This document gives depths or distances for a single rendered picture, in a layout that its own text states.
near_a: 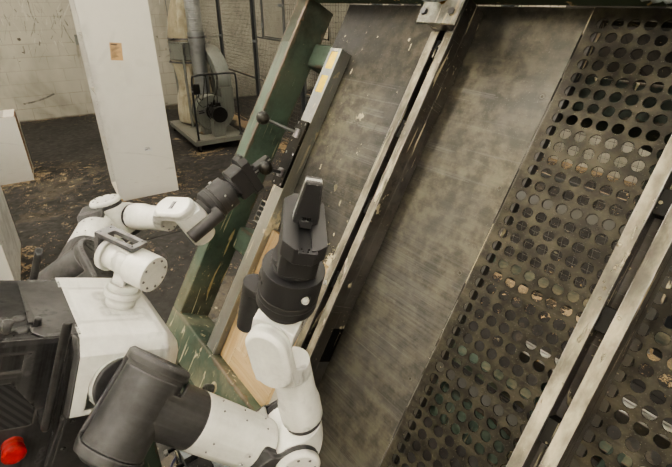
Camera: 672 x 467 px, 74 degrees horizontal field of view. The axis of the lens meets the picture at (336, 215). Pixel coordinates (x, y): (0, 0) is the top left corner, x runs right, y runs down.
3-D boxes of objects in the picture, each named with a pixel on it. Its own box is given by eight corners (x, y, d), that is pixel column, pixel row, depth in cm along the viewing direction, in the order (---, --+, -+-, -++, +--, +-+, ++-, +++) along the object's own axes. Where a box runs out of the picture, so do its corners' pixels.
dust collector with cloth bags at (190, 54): (171, 131, 695) (144, -31, 599) (214, 124, 729) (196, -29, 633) (197, 154, 590) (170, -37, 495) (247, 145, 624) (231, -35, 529)
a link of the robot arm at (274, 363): (279, 337, 61) (296, 404, 67) (304, 296, 68) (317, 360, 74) (238, 331, 63) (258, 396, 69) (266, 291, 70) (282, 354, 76)
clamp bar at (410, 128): (277, 417, 114) (192, 428, 97) (474, -33, 103) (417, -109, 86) (299, 445, 107) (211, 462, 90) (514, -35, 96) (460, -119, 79)
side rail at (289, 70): (201, 307, 160) (173, 304, 152) (323, 13, 150) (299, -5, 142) (208, 315, 156) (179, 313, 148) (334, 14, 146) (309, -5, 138)
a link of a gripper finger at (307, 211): (327, 181, 54) (317, 222, 57) (301, 177, 53) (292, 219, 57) (328, 188, 52) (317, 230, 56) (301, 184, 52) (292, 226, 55)
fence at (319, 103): (217, 345, 138) (206, 345, 135) (340, 54, 129) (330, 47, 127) (225, 354, 135) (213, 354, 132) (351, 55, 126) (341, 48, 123)
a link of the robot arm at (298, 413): (321, 385, 70) (336, 462, 79) (304, 342, 78) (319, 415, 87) (254, 409, 67) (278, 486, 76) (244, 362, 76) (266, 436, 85)
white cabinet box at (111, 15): (111, 183, 498) (62, -26, 409) (165, 173, 526) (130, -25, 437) (120, 201, 451) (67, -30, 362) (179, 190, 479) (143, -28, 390)
